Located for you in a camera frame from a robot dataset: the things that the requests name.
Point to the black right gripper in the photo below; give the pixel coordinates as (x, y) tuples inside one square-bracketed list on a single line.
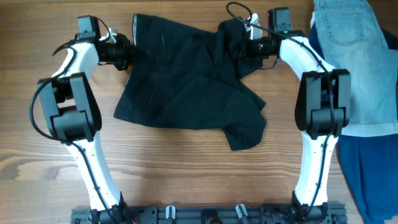
[(247, 50)]

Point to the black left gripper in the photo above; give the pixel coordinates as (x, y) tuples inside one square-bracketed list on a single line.
[(129, 54)]

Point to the black shorts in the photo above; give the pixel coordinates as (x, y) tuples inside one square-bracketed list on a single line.
[(192, 79)]

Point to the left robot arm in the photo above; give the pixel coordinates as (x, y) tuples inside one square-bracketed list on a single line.
[(64, 109)]

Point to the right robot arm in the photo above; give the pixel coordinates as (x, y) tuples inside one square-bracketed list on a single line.
[(321, 112)]

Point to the light blue denim shorts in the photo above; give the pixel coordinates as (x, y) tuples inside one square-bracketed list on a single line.
[(350, 38)]

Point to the blue garment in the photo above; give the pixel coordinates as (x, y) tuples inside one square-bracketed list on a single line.
[(369, 165)]

